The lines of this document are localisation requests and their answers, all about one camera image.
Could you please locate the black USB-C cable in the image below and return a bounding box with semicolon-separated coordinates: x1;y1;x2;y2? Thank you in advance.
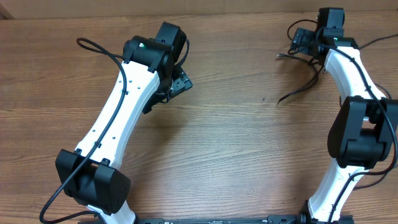
338;33;398;190

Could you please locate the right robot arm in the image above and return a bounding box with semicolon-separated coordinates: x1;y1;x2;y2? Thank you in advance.
290;7;397;223

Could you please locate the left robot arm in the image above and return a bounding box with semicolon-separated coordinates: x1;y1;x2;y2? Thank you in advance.
55;22;193;223

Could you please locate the cardboard back panel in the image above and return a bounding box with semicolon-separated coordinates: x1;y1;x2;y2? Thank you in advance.
1;0;397;19

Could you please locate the black USB-A cable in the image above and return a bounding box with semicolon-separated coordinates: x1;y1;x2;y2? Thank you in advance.
275;52;326;105

